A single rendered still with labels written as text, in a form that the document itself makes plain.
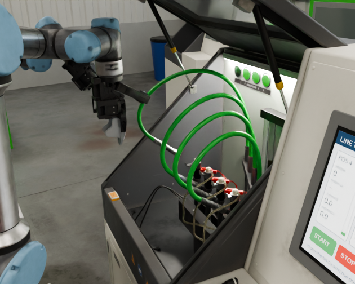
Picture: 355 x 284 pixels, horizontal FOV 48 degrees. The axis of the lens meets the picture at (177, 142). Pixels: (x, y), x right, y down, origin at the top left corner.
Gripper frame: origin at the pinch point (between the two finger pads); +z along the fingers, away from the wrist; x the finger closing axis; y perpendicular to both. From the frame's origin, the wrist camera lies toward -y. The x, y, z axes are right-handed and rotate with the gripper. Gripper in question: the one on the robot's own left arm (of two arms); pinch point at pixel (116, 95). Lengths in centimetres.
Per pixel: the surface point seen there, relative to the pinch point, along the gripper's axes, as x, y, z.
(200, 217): 6.0, 4.8, 49.1
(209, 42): -306, -33, -31
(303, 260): 44, -19, 63
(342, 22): -257, -132, 44
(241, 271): 30, -2, 62
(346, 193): 50, -35, 55
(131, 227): 9.6, 23.8, 36.5
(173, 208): -26, 21, 45
